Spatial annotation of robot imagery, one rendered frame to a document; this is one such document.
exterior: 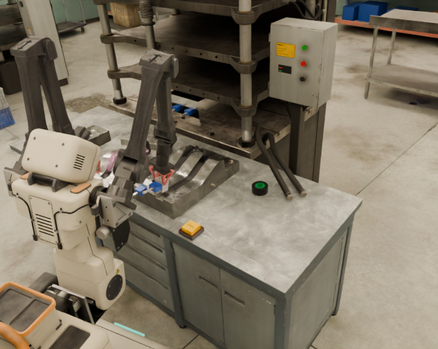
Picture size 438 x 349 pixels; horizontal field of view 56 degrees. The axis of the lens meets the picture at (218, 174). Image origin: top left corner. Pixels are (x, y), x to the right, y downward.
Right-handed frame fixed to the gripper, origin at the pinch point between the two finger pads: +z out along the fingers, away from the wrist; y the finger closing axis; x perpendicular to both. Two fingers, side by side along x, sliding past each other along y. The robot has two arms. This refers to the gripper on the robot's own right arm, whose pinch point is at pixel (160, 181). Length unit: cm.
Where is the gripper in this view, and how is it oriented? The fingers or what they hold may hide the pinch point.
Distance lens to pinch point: 186.7
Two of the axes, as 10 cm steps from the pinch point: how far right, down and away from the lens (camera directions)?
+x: -6.2, 3.2, -7.2
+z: -1.4, 8.5, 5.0
